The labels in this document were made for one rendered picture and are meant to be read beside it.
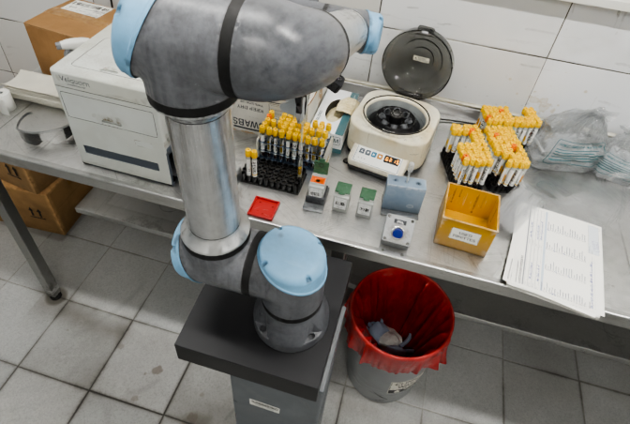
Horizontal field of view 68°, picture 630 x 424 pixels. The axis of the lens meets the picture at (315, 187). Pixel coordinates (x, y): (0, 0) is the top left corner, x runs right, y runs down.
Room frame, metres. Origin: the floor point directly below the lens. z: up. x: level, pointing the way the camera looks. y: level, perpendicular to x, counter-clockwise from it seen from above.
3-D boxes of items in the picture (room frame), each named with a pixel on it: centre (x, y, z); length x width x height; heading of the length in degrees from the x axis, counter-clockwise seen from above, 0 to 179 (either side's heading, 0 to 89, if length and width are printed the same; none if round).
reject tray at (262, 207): (0.84, 0.13, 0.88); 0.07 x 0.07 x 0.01; 78
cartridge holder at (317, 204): (0.89, -0.01, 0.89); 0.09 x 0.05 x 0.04; 171
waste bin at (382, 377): (0.86, -0.32, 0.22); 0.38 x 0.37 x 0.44; 78
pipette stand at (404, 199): (0.89, -0.23, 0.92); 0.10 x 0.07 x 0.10; 85
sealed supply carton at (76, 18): (1.44, 0.80, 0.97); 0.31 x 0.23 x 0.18; 72
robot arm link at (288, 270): (0.49, 0.03, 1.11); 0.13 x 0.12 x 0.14; 79
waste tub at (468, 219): (0.83, -0.39, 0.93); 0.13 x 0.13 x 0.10; 76
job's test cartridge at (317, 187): (0.89, -0.01, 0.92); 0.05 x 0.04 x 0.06; 171
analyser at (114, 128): (1.05, 0.48, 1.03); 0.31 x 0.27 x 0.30; 78
